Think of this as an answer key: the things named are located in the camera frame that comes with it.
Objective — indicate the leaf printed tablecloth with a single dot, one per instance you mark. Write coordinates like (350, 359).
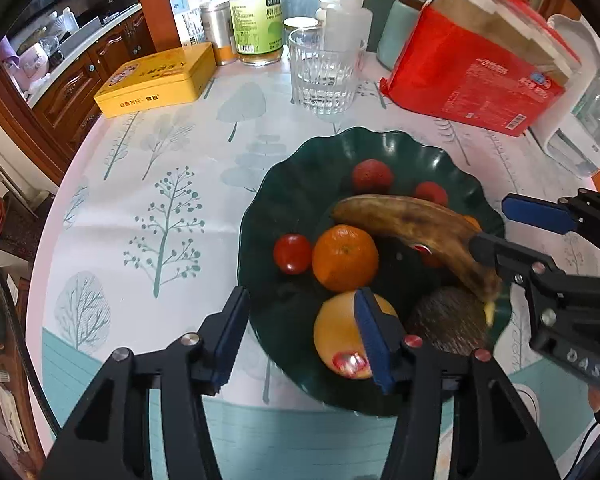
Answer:
(155, 185)

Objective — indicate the brown wooden cabinet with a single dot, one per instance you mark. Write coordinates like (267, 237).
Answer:
(70, 90)

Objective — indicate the clear ribbed drinking glass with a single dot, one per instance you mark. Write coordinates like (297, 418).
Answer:
(322, 75)

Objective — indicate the large orange mandarin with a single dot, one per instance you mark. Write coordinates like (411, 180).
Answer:
(345, 258)

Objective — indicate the brown kiwi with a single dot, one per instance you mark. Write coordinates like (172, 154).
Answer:
(445, 320)

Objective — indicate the overripe brown banana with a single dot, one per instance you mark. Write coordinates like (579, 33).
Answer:
(405, 220)

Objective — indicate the white paper carton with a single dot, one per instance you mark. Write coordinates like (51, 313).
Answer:
(187, 15)

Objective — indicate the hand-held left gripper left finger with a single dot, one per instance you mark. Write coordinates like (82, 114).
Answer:
(230, 330)

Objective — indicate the white countertop appliance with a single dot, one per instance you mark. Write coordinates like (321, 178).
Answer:
(590, 125)

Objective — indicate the teal canister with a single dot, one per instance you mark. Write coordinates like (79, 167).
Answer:
(399, 30)

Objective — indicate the red paper cup packet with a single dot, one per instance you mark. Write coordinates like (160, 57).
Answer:
(460, 70)

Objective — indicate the dark red lychee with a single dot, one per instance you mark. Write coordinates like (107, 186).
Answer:
(431, 193)

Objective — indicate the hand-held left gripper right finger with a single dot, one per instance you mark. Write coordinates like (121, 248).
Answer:
(372, 340)

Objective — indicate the large red cherry tomato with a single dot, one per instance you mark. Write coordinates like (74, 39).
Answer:
(292, 254)

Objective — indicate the dark green scalloped plate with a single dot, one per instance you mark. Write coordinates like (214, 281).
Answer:
(290, 200)

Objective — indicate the yellow orange with sticker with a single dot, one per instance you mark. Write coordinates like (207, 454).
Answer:
(337, 330)

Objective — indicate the jar with white lid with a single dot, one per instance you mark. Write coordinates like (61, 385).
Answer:
(300, 23)

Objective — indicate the white squeeze bottle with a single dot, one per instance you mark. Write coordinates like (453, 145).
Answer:
(345, 22)

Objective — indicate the silver metal can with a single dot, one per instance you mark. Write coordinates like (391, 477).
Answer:
(217, 30)

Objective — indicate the glass bottle with green label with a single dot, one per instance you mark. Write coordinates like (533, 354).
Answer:
(257, 20)

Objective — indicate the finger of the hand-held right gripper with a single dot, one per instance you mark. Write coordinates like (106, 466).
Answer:
(502, 255)
(535, 212)

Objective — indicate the yellow tin box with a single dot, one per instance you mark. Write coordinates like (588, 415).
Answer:
(155, 80)

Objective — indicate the medium orange mandarin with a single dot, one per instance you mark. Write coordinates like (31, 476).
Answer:
(472, 222)

